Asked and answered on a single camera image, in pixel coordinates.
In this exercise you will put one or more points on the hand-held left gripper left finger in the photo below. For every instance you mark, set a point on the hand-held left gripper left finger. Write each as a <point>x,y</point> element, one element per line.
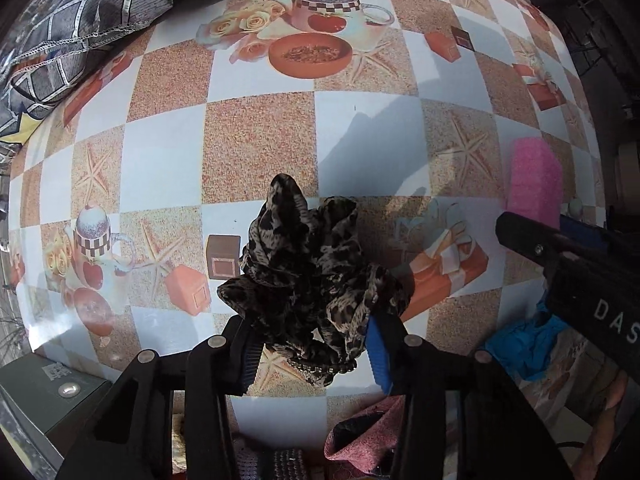
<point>247,360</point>

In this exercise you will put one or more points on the blue cloth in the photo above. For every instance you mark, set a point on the blue cloth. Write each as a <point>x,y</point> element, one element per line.
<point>525,345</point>

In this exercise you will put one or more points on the beige woven pouch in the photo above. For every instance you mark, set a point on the beige woven pouch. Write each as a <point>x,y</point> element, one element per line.
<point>178,435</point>

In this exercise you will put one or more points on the checkered printed tablecloth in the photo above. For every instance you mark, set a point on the checkered printed tablecloth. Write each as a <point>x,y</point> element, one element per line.
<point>360,125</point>

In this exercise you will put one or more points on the pink sponge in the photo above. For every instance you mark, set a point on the pink sponge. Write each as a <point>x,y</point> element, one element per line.
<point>535,180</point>

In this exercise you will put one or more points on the dark box with white inside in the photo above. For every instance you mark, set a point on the dark box with white inside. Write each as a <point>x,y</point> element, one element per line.
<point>50,395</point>

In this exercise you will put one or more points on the grey plaid pillow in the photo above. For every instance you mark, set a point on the grey plaid pillow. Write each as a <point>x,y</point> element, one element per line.
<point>75,35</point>

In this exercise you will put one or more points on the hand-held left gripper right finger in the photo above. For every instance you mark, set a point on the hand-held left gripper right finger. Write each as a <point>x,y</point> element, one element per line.
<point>380,360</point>

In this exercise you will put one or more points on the dark knitted cloth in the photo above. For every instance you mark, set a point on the dark knitted cloth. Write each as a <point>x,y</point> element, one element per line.
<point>290,466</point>

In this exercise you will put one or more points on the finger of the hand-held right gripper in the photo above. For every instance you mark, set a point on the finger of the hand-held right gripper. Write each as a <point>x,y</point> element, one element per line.
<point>527,237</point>
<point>585,231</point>

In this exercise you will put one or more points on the leopard print scrunchie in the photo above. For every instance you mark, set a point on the leopard print scrunchie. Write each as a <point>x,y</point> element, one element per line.
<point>310,280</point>

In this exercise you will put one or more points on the person's right hand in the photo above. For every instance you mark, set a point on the person's right hand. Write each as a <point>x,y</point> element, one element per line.
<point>615,410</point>

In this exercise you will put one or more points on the pink knitted headband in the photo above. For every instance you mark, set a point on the pink knitted headband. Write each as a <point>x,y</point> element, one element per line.
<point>362,440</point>

